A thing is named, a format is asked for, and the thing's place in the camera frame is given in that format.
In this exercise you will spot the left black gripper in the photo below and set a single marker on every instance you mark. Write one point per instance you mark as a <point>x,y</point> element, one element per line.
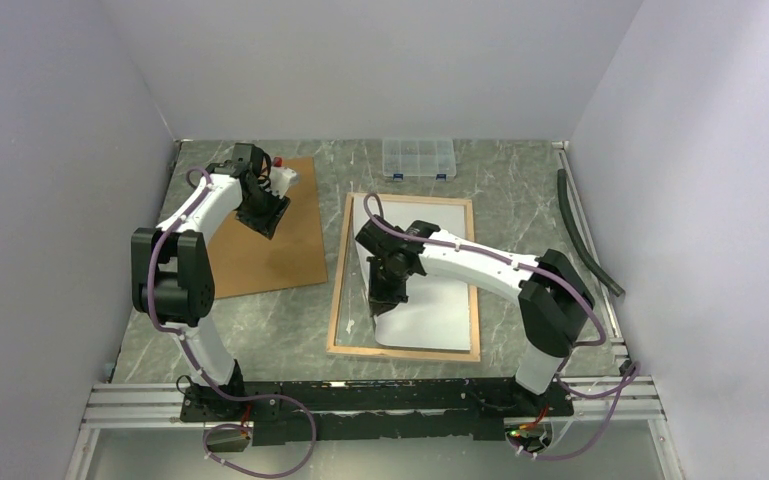
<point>267,224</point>

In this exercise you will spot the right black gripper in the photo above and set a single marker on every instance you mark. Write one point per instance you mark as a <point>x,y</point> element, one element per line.
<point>383,299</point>

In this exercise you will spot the brown backing board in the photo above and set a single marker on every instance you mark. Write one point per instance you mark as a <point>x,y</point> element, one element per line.
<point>244,262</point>

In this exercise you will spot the printed photo poster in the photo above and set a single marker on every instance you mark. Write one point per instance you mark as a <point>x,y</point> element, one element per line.
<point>437,313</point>

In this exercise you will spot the white wooden picture frame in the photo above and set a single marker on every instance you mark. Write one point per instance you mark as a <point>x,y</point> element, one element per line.
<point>350,330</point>

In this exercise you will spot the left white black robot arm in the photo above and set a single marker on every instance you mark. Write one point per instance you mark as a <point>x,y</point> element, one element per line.
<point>171,274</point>

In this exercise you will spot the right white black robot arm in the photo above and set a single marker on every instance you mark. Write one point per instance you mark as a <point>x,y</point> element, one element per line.
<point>553,301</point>

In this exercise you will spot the clear plastic organizer box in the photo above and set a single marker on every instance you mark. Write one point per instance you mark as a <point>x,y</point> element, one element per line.
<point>418,158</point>

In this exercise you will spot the black foam tube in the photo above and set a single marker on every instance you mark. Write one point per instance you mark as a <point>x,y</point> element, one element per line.
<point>577,239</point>

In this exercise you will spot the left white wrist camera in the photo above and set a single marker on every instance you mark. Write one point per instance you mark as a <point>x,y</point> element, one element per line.
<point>281,177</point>

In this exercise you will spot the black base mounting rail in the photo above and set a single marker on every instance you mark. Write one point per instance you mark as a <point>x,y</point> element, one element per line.
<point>289,411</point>

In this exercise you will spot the aluminium extrusion rail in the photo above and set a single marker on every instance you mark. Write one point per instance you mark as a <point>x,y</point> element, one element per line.
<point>134,406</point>

